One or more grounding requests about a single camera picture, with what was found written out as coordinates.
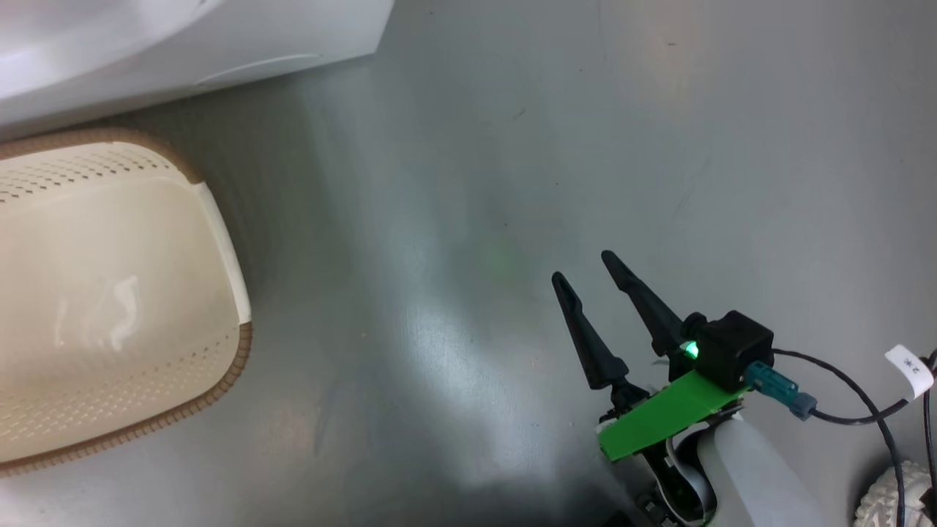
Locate teal right camera connector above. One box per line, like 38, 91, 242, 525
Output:
745, 361, 818, 422

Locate black cable with tag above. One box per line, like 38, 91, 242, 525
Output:
805, 351, 937, 427

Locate white front-load washing machine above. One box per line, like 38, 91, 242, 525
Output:
0, 0, 396, 140

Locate white cable label tag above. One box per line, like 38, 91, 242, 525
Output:
884, 344, 936, 402

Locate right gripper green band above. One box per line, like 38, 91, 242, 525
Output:
551, 250, 747, 527

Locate thin black cable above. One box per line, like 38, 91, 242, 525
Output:
772, 349, 908, 527

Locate round drain filter cover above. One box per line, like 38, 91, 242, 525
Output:
194, 53, 323, 87

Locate white textured round object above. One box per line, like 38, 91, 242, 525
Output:
853, 460, 937, 527

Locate cream perforated laundry basket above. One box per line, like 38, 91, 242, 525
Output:
0, 128, 253, 476

